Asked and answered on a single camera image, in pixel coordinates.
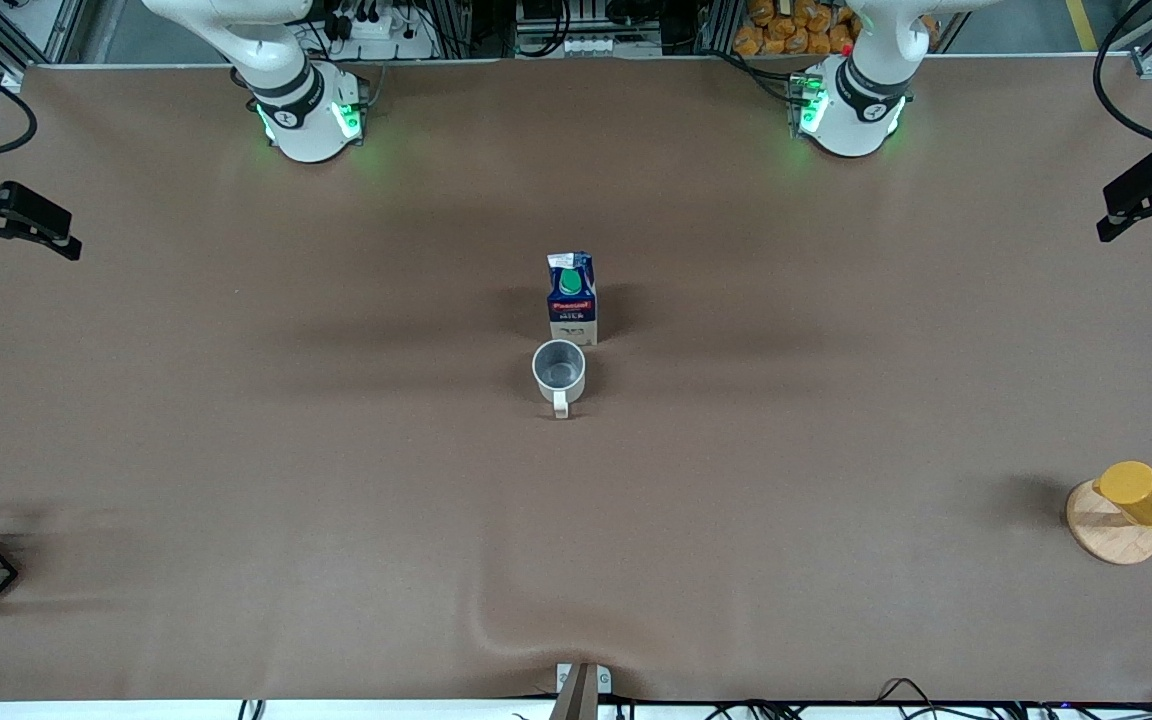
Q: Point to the white power strip with plugs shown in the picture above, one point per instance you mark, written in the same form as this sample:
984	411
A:
386	35

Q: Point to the round wooden cup stand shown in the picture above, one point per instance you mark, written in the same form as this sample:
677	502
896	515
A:
1106	535

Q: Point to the orange snack bag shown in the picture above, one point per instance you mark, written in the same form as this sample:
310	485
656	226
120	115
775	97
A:
786	30

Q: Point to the blue white milk carton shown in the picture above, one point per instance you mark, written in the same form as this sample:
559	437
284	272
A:
572	300

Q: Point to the brown camera mount pole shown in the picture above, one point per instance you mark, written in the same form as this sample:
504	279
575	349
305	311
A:
576	700

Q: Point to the white empty power strip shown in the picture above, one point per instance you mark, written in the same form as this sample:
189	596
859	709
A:
611	46

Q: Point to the brown table cover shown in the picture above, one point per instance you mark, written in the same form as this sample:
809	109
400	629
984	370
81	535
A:
576	550

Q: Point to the beige mug grey inside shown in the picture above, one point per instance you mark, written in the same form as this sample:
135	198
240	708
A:
559	368

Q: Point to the yellow plastic cup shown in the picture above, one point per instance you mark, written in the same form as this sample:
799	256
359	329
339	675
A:
1141	495

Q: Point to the silver mount bracket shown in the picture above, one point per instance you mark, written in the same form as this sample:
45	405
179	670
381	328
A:
564	678

